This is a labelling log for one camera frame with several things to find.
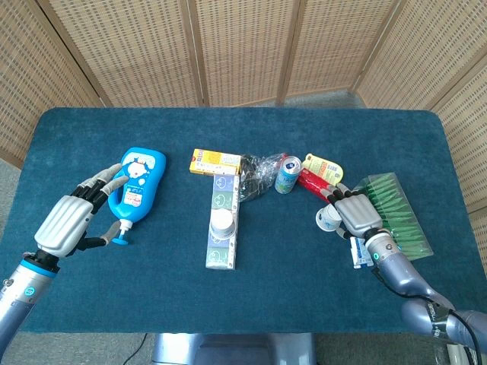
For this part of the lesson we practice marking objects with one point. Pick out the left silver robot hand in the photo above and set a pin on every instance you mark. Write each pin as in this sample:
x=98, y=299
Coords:
x=62, y=224

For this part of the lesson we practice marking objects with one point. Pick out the blue table cloth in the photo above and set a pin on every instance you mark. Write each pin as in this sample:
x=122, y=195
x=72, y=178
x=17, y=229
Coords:
x=266, y=296

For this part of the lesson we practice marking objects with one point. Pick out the white floor object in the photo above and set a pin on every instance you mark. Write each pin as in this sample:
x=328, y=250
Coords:
x=455, y=355

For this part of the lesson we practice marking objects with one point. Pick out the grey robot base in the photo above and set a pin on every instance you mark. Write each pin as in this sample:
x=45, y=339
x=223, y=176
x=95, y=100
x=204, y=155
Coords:
x=228, y=350

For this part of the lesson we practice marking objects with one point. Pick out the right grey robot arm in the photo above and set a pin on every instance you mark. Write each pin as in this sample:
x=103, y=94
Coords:
x=403, y=273

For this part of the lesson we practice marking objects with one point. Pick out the yellow green packet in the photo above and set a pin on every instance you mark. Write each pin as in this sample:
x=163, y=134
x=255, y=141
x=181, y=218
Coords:
x=323, y=167

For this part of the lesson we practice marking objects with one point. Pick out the bamboo folding screen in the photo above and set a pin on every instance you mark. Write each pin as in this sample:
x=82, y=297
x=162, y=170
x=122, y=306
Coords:
x=243, y=45

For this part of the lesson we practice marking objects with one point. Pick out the white blue toothpaste tube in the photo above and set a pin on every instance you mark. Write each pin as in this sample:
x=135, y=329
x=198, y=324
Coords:
x=361, y=256

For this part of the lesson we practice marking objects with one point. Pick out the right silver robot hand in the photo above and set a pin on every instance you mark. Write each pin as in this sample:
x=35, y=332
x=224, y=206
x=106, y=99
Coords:
x=357, y=213

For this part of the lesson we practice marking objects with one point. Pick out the blue pump bottle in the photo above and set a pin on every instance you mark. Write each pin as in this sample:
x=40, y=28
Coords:
x=142, y=178

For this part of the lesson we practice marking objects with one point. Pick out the light blue drink can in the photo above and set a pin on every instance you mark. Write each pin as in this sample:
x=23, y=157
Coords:
x=287, y=178

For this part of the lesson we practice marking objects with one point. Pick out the red foil packet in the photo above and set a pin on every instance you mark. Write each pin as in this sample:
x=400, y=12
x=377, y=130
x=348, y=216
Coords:
x=314, y=184

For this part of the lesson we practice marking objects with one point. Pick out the white paper cup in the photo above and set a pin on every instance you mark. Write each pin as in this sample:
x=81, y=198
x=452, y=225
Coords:
x=325, y=220
x=221, y=220
x=224, y=237

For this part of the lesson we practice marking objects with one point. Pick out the yellow cardboard box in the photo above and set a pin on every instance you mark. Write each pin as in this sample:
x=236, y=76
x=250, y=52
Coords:
x=213, y=161

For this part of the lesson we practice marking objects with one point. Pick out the clear box of green sachets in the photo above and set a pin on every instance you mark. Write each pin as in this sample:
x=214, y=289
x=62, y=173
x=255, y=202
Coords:
x=399, y=213

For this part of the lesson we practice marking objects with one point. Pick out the clear bag of black pieces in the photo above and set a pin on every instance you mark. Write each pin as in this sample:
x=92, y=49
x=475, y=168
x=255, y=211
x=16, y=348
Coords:
x=258, y=175

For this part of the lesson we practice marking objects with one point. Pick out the long tissue pack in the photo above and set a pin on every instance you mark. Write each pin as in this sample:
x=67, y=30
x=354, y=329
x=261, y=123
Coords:
x=220, y=258

